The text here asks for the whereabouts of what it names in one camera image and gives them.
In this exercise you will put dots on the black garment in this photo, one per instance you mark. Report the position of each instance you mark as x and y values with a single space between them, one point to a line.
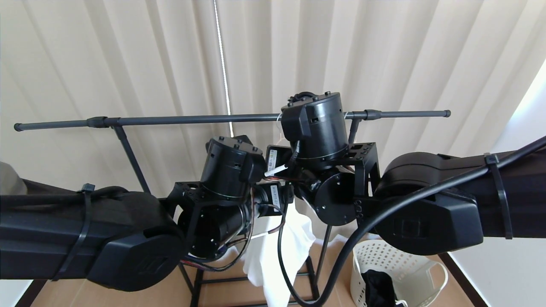
377 285

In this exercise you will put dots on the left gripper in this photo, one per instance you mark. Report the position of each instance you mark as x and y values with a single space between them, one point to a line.
213 226

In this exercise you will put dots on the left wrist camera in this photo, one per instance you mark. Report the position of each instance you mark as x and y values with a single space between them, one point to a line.
252 168

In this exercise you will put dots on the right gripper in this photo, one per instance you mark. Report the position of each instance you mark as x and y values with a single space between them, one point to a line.
337 200

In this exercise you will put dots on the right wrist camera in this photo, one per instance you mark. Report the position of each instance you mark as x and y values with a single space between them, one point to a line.
292 123

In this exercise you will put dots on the white laundry basket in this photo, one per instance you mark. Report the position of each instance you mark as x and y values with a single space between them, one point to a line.
384 256

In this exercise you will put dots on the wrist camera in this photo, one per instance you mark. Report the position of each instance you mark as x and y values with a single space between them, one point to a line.
292 123
252 168

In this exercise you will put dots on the white printed T-shirt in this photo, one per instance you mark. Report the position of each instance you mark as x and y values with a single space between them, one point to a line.
266 260

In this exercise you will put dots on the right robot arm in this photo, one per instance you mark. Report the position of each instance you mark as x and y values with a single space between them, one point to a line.
426 204

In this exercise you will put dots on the black clothes rack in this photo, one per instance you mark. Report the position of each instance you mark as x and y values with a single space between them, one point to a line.
170 120

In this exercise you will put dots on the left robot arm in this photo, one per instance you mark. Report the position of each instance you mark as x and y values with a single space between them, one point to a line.
64 238

